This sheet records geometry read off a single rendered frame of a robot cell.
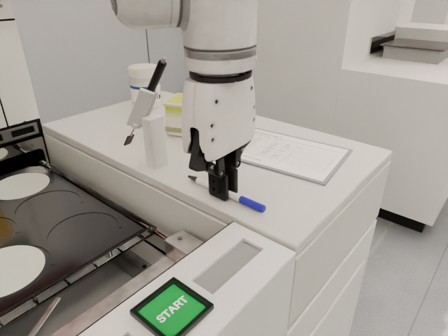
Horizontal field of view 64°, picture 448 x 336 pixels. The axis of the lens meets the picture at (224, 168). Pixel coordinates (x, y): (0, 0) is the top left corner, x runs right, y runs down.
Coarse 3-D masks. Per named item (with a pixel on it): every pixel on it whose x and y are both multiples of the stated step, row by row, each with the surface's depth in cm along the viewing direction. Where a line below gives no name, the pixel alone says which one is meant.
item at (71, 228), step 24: (24, 168) 72; (48, 192) 64; (72, 192) 64; (0, 216) 58; (24, 216) 58; (48, 216) 58; (72, 216) 58; (96, 216) 58; (120, 216) 58; (0, 240) 52; (24, 240) 52; (48, 240) 52; (72, 240) 52; (96, 240) 52; (120, 240) 52; (48, 264) 48; (72, 264) 48; (24, 288) 44; (0, 312) 41
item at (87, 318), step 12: (156, 264) 51; (168, 264) 51; (144, 276) 49; (156, 276) 49; (120, 288) 47; (132, 288) 47; (108, 300) 45; (120, 300) 45; (84, 312) 43; (96, 312) 43; (72, 324) 42; (84, 324) 42
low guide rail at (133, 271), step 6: (126, 252) 57; (132, 252) 57; (120, 258) 57; (126, 258) 56; (132, 258) 56; (138, 258) 56; (120, 264) 58; (126, 264) 56; (132, 264) 55; (138, 264) 55; (144, 264) 55; (150, 264) 55; (126, 270) 57; (132, 270) 56; (138, 270) 54; (144, 270) 54; (132, 276) 56
